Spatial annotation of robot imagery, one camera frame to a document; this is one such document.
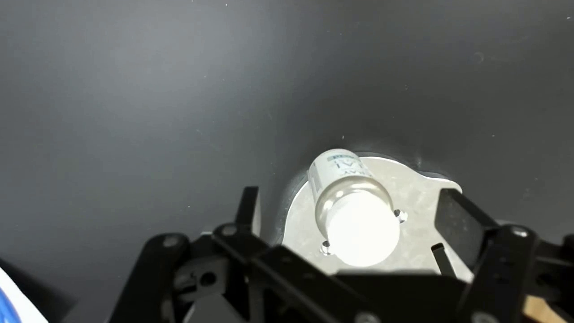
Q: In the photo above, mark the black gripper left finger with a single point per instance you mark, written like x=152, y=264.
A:
x=238, y=275

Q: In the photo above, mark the silver metal mounting plate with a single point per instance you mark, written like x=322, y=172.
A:
x=417, y=197

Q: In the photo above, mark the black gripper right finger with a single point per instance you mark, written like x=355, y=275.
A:
x=513, y=269

